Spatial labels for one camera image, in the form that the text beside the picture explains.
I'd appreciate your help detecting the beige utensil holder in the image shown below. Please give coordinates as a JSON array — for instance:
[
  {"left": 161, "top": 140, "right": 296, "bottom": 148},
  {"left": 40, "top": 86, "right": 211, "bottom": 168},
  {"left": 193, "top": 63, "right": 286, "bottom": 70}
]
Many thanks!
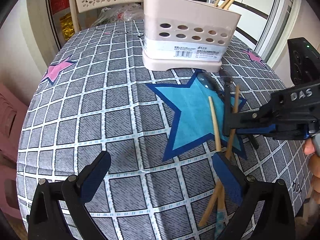
[{"left": 142, "top": 0, "right": 241, "bottom": 73}]

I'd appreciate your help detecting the white refrigerator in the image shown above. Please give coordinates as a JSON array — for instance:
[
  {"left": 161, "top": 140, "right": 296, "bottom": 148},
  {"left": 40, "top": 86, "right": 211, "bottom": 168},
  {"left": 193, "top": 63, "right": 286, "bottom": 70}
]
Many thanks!
[{"left": 229, "top": 0, "right": 276, "bottom": 49}]

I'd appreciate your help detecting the person's right hand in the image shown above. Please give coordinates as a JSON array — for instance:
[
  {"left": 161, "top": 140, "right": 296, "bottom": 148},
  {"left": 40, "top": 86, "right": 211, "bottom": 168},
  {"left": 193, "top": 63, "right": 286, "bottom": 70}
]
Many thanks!
[{"left": 303, "top": 139, "right": 320, "bottom": 204}]

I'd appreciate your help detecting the dark translucent spoon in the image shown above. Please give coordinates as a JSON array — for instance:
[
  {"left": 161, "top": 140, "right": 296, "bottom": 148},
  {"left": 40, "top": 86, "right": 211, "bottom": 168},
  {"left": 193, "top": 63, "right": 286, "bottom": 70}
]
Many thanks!
[
  {"left": 196, "top": 72, "right": 225, "bottom": 100},
  {"left": 219, "top": 69, "right": 259, "bottom": 150}
]

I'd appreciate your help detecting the checkered star tablecloth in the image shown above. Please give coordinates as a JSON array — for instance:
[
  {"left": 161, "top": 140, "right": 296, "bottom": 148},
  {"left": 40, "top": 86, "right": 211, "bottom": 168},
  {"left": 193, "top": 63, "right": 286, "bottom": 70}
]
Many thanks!
[{"left": 16, "top": 19, "right": 312, "bottom": 240}]

